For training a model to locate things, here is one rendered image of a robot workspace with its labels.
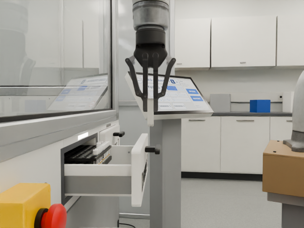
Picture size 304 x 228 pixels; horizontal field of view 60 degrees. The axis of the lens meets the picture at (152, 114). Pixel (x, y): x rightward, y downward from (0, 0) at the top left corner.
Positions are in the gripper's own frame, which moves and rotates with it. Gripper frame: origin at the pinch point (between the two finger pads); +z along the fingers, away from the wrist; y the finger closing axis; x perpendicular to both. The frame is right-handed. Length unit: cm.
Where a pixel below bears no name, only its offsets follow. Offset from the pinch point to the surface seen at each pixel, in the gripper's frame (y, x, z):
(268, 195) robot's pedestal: -35.3, -13.3, 25.5
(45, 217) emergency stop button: 10.8, 36.8, 11.1
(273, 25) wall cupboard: -160, -310, -112
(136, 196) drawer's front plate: 2.0, 17.6, 15.3
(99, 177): 9.4, 15.9, 12.3
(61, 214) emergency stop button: 9.0, 36.5, 10.8
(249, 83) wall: -141, -348, -35
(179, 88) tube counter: -14, -97, -12
